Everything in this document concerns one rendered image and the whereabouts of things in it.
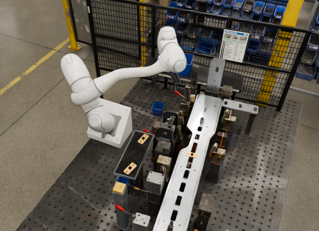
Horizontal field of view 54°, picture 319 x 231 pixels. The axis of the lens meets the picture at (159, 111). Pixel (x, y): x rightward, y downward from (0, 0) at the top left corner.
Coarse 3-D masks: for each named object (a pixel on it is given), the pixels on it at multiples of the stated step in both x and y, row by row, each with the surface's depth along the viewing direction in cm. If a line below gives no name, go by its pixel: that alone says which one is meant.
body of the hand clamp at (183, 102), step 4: (184, 100) 254; (184, 104) 251; (180, 108) 256; (184, 108) 255; (188, 108) 254; (184, 112) 257; (184, 116) 261; (184, 120) 264; (184, 124) 267; (184, 128) 270; (184, 132) 274
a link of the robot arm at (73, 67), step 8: (64, 56) 189; (72, 56) 188; (64, 64) 186; (72, 64) 185; (80, 64) 187; (64, 72) 187; (72, 72) 184; (80, 72) 184; (88, 72) 190; (72, 80) 184; (88, 104) 237; (96, 104) 242
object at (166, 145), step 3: (159, 141) 219; (162, 141) 219; (159, 144) 217; (162, 144) 217; (165, 144) 217; (168, 144) 217; (165, 147) 215; (168, 147) 215; (165, 150) 216; (168, 150) 215; (165, 153) 218; (168, 153) 218; (168, 156) 220
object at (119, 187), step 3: (117, 183) 184; (120, 183) 184; (123, 183) 184; (114, 186) 183; (117, 186) 183; (120, 186) 183; (123, 186) 183; (114, 189) 181; (117, 189) 181; (120, 189) 181; (123, 189) 182; (120, 192) 180
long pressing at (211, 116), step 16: (208, 96) 266; (192, 112) 251; (208, 112) 252; (192, 128) 239; (208, 128) 240; (192, 144) 228; (208, 144) 229; (176, 160) 217; (176, 176) 208; (192, 176) 208; (176, 192) 199; (192, 192) 199; (160, 208) 190; (176, 208) 191; (192, 208) 192; (160, 224) 183; (176, 224) 184
